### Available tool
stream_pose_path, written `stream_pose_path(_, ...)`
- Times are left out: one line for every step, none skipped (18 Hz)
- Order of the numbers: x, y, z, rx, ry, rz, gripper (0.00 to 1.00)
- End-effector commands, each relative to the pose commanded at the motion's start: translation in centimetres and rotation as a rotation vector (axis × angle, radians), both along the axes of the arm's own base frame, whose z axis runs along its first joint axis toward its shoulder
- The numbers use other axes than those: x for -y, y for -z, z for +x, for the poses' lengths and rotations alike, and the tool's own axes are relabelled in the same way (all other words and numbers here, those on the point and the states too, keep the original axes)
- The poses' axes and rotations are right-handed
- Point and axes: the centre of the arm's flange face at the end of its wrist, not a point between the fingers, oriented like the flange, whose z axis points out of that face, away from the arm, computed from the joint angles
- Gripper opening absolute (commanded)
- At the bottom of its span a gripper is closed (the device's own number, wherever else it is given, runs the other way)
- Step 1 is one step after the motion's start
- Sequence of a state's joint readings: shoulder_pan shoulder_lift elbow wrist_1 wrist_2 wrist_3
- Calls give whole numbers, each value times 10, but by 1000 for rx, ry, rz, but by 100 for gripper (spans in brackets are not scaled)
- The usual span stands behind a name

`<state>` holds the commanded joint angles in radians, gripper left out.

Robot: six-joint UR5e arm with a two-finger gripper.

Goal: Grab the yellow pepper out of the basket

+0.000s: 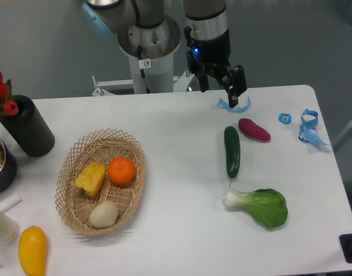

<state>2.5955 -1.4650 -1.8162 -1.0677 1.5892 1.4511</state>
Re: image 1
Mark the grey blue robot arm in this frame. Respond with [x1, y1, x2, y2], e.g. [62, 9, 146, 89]
[82, 1, 247, 108]

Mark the black device at edge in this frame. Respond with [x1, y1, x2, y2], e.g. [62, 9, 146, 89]
[339, 233, 352, 263]

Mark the green bok choy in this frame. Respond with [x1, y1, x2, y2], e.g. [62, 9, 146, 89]
[223, 189, 289, 228]

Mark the yellow mango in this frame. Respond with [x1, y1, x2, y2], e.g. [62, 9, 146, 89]
[18, 225, 47, 275]

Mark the small blue tape roll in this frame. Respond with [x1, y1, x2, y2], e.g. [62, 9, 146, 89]
[278, 113, 292, 125]

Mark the green cucumber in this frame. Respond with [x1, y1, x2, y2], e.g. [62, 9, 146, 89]
[224, 126, 241, 179]

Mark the woven wicker basket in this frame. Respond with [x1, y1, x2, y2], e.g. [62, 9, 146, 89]
[55, 129, 146, 235]

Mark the white flat stick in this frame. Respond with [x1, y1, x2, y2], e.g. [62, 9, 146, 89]
[0, 193, 22, 213]

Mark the orange fruit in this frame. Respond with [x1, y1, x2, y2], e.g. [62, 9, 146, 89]
[107, 156, 136, 184]

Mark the white plastic bottle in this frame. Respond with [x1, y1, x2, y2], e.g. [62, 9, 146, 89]
[0, 211, 20, 244]

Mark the red tulip bouquet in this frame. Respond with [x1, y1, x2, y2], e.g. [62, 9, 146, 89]
[0, 71, 19, 116]

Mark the white metal frame bracket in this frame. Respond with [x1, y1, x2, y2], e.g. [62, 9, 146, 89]
[91, 70, 193, 97]

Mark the tangled blue tape strip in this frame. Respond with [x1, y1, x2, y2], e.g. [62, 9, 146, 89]
[298, 109, 330, 146]

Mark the purple sweet potato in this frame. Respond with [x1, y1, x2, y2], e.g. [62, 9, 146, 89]
[238, 118, 271, 143]

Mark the dark metal pot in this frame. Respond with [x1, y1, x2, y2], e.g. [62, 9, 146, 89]
[0, 139, 17, 193]

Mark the white garlic bulb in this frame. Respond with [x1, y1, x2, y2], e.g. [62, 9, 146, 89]
[89, 201, 118, 228]

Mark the black ribbed vase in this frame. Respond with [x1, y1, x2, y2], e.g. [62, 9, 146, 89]
[0, 95, 55, 157]

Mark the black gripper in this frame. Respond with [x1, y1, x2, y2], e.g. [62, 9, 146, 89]
[183, 26, 247, 108]

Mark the curved blue tape strip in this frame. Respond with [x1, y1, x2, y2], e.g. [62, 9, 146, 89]
[216, 97, 251, 113]

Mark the yellow bell pepper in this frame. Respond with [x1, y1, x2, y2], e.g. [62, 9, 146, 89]
[74, 162, 106, 197]

